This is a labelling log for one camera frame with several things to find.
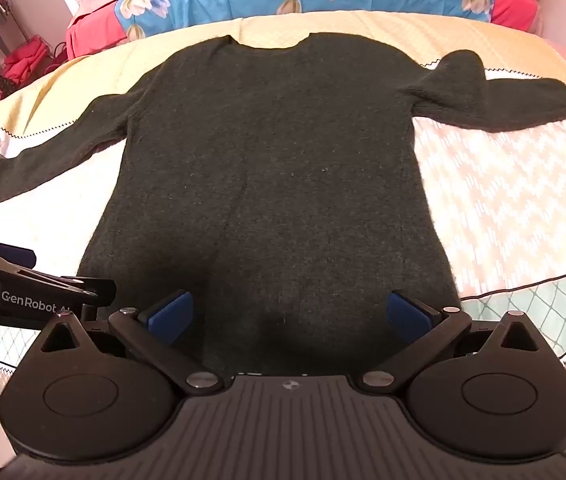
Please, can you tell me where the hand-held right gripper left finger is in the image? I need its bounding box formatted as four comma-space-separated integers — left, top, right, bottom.
38, 290, 225, 394

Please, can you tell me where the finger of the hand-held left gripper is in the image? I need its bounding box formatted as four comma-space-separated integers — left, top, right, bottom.
0, 232, 80, 287

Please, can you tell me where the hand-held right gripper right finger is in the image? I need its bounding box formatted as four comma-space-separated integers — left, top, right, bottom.
356, 290, 542, 394

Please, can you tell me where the dark green knit sweater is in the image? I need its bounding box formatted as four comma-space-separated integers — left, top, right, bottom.
0, 31, 566, 376

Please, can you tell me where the red clothes pile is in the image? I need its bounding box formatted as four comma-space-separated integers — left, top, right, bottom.
0, 39, 56, 98

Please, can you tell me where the cream patterned bedspread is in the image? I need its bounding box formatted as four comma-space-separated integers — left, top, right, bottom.
0, 10, 566, 413

